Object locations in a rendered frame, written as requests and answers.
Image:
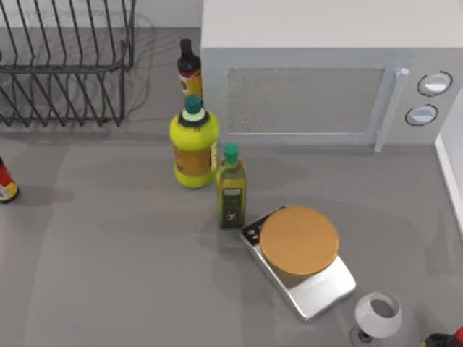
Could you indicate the large yellow-green bottle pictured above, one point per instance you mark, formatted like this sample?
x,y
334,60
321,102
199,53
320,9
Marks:
x,y
193,152

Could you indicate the black and red bottle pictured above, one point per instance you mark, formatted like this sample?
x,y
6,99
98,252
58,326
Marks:
x,y
446,339

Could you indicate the pale microwave oven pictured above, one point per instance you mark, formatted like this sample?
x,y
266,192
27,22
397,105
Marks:
x,y
307,39

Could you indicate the round microwave knob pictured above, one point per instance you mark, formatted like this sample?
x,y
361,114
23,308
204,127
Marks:
x,y
434,83
421,115

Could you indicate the olive oil bottle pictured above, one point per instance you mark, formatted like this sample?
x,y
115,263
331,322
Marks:
x,y
231,191

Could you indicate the silver kitchen scale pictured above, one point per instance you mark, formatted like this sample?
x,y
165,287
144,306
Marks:
x,y
318,289

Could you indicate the dark bottle with yellow label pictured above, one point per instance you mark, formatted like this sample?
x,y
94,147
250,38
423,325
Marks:
x,y
189,76

